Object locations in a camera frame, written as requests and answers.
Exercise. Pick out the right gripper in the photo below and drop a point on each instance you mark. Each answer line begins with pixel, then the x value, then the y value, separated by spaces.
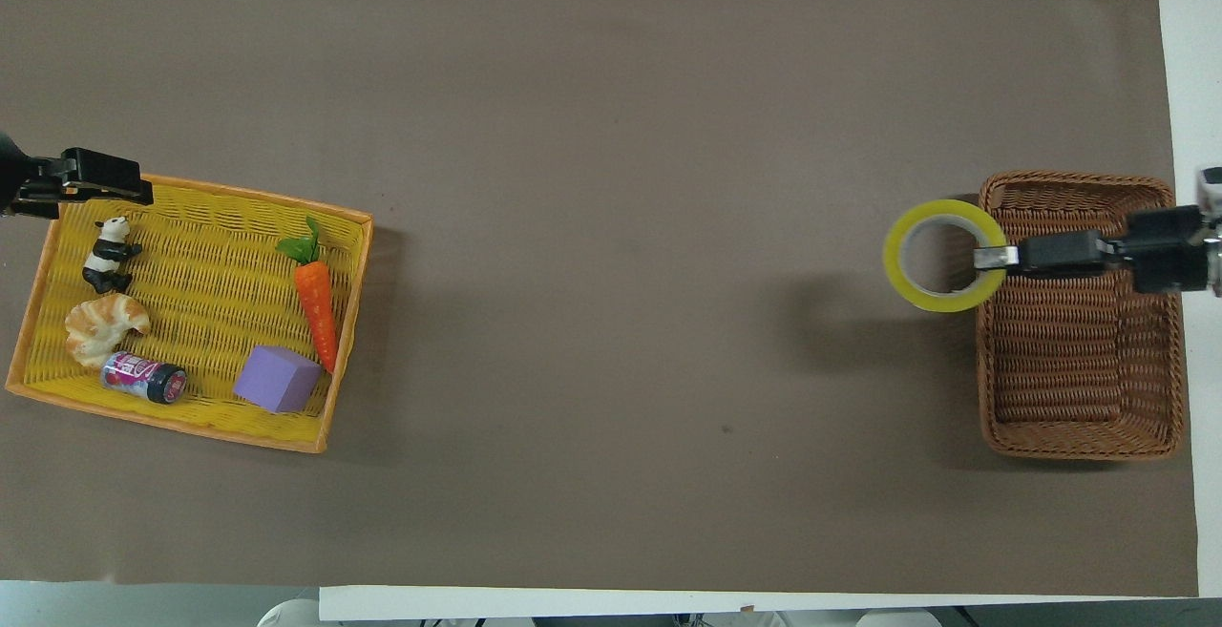
pixel 1169 250

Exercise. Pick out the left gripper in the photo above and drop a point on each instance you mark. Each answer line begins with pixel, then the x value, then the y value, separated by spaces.
pixel 10 183

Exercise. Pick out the yellow tape roll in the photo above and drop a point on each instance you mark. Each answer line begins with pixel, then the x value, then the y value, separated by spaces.
pixel 897 257

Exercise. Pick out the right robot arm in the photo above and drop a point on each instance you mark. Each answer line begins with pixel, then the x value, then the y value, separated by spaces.
pixel 1213 260

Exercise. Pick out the brown wicker basket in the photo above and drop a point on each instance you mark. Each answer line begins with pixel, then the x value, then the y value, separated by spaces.
pixel 1069 360

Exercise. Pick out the yellow woven basket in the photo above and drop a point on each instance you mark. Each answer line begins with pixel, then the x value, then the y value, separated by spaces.
pixel 210 255

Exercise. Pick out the panda toy figure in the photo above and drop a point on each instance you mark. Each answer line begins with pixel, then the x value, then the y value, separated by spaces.
pixel 107 260

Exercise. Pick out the croissant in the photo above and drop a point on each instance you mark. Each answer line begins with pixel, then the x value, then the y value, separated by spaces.
pixel 100 322

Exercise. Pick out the small drink can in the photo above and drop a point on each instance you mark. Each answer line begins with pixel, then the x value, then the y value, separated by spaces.
pixel 143 377

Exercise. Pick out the purple cube block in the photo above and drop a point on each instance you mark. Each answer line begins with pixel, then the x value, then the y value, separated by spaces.
pixel 277 379

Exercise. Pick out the orange toy carrot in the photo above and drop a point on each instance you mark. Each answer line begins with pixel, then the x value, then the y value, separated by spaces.
pixel 317 307

